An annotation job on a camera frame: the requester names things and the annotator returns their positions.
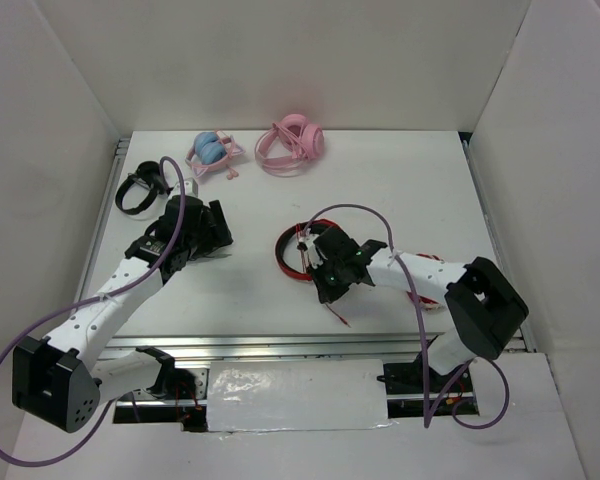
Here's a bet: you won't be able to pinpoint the red headphone cable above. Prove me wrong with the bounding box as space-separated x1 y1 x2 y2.
295 224 354 329

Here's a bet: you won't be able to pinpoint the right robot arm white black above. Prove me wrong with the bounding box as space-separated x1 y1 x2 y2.
299 226 529 392

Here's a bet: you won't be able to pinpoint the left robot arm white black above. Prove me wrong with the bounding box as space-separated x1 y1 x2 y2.
12 195 233 433

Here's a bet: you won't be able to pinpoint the small black headphones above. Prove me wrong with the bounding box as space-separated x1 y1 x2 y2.
115 161 172 216

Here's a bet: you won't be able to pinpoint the pink blue cat headphones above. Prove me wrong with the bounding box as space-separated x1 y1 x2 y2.
185 130 245 180

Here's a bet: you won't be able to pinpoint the black gaming headset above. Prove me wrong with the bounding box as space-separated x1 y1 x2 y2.
188 237 233 262

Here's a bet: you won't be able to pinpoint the silver foil sheet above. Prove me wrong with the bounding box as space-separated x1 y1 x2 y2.
206 359 390 432

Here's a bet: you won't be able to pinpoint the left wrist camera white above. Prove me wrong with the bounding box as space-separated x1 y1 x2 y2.
169 178 199 199

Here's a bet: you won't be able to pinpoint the aluminium front rail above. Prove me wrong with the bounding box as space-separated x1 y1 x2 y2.
100 334 421 362

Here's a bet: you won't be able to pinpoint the red headphones white cable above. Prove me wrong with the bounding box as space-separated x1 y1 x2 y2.
404 252 449 314

